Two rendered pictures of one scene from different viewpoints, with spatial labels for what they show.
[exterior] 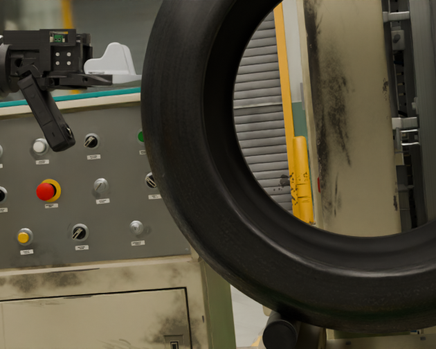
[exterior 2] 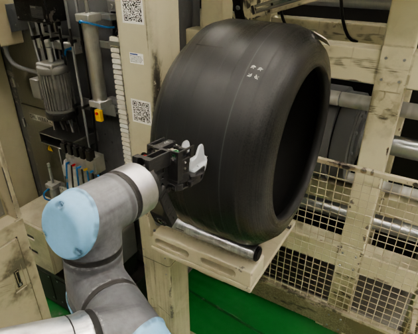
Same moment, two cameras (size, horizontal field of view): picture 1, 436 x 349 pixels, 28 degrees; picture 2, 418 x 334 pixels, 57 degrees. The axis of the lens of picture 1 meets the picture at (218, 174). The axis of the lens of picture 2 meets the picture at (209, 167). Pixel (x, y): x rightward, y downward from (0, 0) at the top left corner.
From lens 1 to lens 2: 1.28 m
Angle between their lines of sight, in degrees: 69
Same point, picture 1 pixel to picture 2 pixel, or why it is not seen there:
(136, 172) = not seen: outside the picture
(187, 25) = (273, 134)
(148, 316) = not seen: outside the picture
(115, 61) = (201, 156)
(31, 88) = (164, 195)
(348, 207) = not seen: hidden behind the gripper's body
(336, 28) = not seen: hidden behind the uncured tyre
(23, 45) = (160, 166)
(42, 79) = (176, 187)
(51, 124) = (172, 212)
